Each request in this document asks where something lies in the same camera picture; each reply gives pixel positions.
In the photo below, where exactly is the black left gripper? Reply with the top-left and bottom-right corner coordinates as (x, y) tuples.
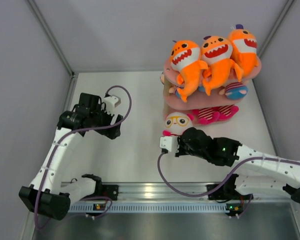
(89, 104), (123, 140)

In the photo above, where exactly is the white pink glasses plush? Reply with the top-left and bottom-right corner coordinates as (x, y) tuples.
(162, 112), (194, 137)

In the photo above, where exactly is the doll plush striped shirt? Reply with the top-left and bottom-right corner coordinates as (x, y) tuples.
(219, 82), (249, 100)

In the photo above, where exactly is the orange shark plush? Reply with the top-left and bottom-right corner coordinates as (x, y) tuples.
(200, 35), (244, 96)
(227, 24), (259, 79)
(169, 40), (208, 103)

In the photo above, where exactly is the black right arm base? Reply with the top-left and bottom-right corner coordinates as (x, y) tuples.
(206, 184), (230, 203)

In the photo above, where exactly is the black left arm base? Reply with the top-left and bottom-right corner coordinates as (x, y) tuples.
(100, 184), (119, 201)

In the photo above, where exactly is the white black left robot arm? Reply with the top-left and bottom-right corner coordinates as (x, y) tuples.
(18, 93), (123, 221)

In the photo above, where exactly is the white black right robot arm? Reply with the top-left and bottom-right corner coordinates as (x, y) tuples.
(176, 127), (300, 204)

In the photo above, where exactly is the pink striped plush on shelf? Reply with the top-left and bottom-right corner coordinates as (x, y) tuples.
(192, 107), (220, 125)

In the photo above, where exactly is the pink three-tier shelf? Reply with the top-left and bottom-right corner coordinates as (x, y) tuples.
(163, 58), (262, 117)

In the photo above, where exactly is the blue doll plush on shelf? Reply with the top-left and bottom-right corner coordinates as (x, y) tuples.
(160, 72), (205, 99)

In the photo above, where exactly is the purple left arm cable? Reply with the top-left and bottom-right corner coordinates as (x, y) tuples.
(34, 85), (133, 231)

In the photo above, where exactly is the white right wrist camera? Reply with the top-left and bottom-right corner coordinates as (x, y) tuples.
(159, 136), (179, 154)

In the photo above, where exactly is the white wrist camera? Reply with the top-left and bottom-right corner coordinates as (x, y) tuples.
(159, 136), (179, 154)
(102, 94), (121, 115)

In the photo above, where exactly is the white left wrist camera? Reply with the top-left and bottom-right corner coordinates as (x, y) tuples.
(102, 94), (121, 115)

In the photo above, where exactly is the aluminium mounting rail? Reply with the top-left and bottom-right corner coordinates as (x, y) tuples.
(59, 181), (300, 202)

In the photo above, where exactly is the white slotted cable duct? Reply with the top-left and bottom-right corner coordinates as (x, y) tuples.
(68, 202), (240, 214)

